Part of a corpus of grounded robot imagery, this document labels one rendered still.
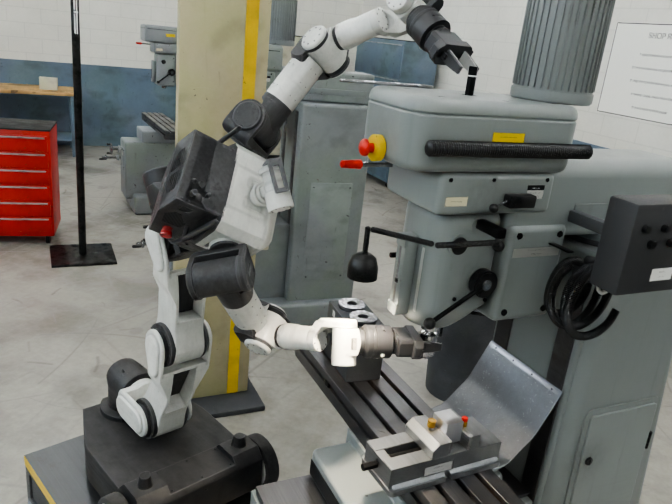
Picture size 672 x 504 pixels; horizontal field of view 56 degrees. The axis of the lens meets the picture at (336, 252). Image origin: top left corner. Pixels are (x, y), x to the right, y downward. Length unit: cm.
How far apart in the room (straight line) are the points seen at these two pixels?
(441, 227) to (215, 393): 237
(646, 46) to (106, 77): 729
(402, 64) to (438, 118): 742
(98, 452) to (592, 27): 197
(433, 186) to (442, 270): 22
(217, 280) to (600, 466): 126
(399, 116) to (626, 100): 548
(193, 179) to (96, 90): 880
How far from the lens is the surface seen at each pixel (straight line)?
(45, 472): 262
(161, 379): 208
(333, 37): 177
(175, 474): 223
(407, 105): 136
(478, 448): 173
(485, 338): 367
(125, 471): 229
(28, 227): 600
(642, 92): 666
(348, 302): 210
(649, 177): 187
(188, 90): 305
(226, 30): 307
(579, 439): 199
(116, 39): 1031
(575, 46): 162
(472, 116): 141
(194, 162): 158
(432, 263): 152
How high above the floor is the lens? 199
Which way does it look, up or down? 19 degrees down
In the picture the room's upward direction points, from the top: 6 degrees clockwise
